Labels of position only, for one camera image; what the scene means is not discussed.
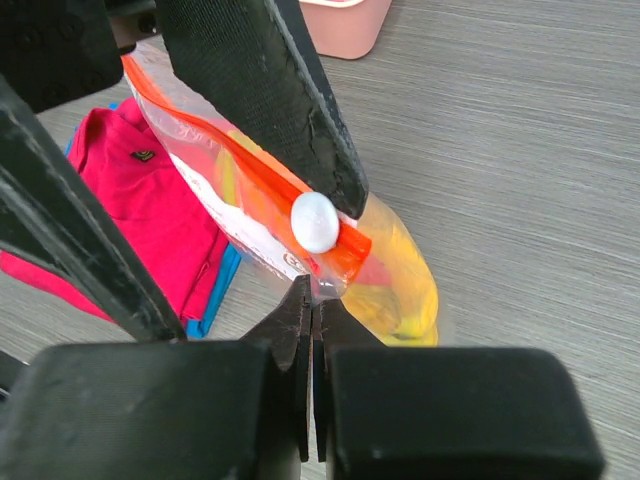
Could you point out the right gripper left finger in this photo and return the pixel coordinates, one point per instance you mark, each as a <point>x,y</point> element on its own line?
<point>224,409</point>

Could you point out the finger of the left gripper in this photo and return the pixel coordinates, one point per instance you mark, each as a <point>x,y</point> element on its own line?
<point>255,62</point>
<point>70,230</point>

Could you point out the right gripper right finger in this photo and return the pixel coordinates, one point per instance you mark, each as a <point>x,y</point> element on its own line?
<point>445,412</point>

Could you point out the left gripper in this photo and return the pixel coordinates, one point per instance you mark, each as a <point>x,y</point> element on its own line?
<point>55,52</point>

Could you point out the yellow fake banana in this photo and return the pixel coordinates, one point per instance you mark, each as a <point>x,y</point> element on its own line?
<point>396,296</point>

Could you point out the clear zip top bag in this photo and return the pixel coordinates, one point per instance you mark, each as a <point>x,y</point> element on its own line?
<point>193,132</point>

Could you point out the orange fake fruit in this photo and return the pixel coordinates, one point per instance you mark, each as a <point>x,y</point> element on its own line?
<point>269,200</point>

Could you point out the yellow fake star fruit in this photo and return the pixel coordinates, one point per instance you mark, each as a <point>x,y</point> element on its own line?
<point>235,189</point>

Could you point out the blue folded cloth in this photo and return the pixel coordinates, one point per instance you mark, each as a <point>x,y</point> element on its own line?
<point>215,295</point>

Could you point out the red folded shirt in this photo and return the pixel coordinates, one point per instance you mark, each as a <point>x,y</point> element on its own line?
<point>140,215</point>

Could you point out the pink divided plastic tray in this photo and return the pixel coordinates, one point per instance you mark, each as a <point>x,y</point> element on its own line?
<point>344,29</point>

